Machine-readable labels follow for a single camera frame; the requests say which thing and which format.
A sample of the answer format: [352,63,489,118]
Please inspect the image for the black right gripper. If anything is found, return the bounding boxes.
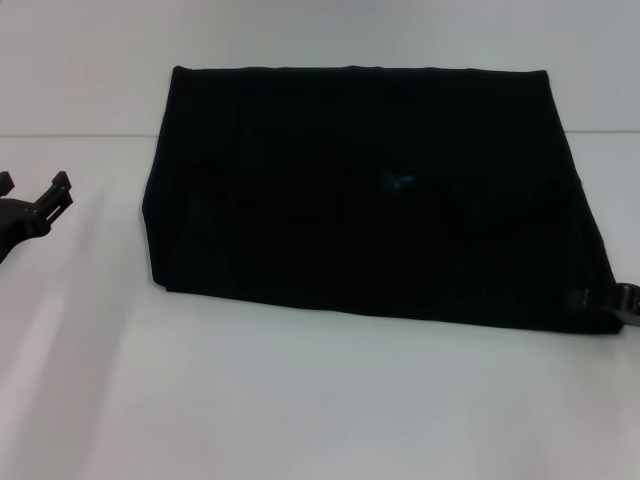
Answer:
[567,282,640,329]

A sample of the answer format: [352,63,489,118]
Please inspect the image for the black shirt with white print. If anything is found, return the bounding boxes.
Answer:
[141,63,625,335]

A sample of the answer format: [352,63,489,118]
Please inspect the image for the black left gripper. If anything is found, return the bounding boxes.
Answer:
[0,170,75,266]

